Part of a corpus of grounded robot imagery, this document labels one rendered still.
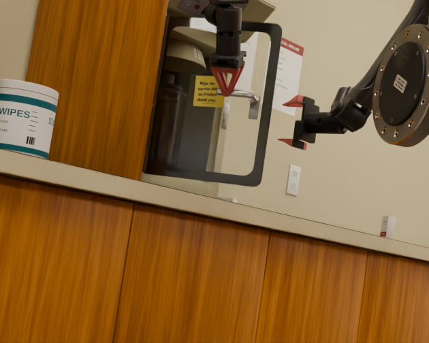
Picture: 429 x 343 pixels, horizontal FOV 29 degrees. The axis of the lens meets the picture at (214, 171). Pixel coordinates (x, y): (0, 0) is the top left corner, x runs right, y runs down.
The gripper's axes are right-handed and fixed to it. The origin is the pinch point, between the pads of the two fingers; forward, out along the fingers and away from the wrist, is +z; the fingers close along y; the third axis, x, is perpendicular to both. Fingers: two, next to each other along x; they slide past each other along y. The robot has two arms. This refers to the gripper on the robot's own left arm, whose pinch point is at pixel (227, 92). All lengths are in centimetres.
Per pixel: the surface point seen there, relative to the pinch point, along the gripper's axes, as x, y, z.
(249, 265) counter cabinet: 9.4, 11.2, 38.3
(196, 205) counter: 0.9, 26.9, 18.8
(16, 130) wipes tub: -28, 50, -1
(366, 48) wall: 16, -176, 18
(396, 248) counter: 41, -41, 52
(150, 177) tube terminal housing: -19.1, 0.2, 23.5
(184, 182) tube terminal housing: -13.5, -9.7, 27.4
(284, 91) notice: -9, -120, 27
